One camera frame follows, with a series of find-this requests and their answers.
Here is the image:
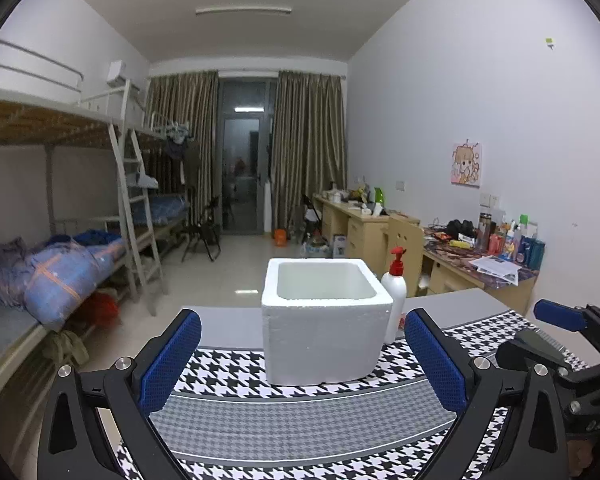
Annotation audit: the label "wooden desk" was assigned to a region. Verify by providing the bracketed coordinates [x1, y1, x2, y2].
[313, 195, 538, 314]

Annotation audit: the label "white papers on desk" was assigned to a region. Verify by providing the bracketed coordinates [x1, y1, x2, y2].
[469, 256, 520, 286]

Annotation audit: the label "houndstooth table runner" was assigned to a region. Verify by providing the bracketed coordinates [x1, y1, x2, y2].
[109, 309, 589, 480]

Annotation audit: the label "blue plaid quilt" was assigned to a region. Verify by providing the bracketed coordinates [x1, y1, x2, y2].
[0, 232, 125, 332]

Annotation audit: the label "white red pump bottle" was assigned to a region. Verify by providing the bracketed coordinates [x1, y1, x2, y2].
[380, 246, 407, 344]

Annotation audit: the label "wooden smiley chair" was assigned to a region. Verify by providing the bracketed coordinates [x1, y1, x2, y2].
[386, 214, 425, 296]

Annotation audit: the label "cartoon girl poster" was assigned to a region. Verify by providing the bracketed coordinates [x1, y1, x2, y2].
[451, 141, 482, 188]

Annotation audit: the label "black folding chair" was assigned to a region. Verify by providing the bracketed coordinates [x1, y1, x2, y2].
[181, 195, 221, 262]

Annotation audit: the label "white foam box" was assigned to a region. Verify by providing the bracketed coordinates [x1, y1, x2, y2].
[261, 258, 392, 386]

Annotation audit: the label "orange bag on floor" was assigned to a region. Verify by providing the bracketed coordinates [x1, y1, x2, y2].
[273, 229, 287, 247]

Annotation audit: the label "grey trash bin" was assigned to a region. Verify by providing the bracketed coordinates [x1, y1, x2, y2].
[303, 237, 332, 258]

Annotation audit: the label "right brown curtain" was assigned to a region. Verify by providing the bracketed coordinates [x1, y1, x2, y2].
[271, 70, 347, 230]

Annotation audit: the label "brown curtain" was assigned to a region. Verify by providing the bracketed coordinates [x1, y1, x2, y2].
[145, 70, 219, 214]
[271, 70, 347, 230]

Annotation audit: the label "metal bunk bed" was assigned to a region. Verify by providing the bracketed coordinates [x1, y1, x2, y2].
[0, 39, 187, 395]

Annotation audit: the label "left brown curtain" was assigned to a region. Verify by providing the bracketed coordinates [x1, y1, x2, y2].
[145, 70, 219, 214]

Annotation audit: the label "white air conditioner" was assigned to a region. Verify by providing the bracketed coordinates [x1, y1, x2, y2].
[106, 60, 140, 91]

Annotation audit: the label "glass balcony door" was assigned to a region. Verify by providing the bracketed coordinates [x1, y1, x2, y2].
[216, 77, 277, 235]

